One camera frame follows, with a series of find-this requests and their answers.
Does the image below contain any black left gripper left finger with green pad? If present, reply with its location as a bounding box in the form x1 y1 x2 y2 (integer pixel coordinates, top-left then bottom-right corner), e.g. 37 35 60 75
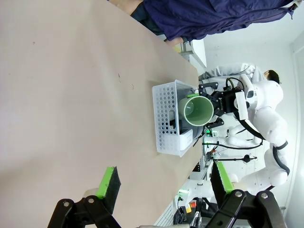
47 166 124 228

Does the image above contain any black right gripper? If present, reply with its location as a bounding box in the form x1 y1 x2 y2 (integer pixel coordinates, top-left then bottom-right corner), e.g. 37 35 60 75
186 82 238 131

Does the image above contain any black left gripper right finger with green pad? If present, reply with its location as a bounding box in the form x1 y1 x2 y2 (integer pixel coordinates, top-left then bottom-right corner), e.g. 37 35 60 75
201 161 288 228

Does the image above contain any pale green plastic cup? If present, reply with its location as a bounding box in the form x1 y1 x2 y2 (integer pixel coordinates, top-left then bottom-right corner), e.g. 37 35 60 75
178 95 215 127

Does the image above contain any white perforated plastic basket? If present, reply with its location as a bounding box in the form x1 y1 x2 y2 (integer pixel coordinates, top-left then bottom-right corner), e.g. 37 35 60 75
152 80 203 158

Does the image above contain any person left hand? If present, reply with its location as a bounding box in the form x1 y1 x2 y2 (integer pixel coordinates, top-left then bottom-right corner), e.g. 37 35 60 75
165 36 185 46

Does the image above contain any person right hand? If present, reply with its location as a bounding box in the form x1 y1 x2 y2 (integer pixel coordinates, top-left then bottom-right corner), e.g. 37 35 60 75
110 0 144 15

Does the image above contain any black boom stand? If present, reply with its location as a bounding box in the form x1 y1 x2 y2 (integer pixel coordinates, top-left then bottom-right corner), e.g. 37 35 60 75
212 154 258 164

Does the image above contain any black stapler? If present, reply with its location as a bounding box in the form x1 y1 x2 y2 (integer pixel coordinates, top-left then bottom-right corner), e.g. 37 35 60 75
169 118 182 133

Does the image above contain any white box with label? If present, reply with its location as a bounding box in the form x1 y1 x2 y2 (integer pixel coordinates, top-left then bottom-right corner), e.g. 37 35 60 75
179 129 193 152

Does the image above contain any background person grey hoodie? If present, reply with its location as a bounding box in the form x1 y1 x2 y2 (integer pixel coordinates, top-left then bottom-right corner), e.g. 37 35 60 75
198 63 281 84

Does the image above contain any person torso navy jacket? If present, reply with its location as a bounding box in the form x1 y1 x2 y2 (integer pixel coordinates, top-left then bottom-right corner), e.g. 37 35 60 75
130 0 300 42

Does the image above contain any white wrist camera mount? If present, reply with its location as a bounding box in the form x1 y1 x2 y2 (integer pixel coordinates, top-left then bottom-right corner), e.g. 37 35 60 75
234 91 249 121

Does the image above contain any white panel aluminium frame stand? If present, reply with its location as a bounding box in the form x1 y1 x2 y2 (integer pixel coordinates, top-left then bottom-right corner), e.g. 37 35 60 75
174 39 208 70

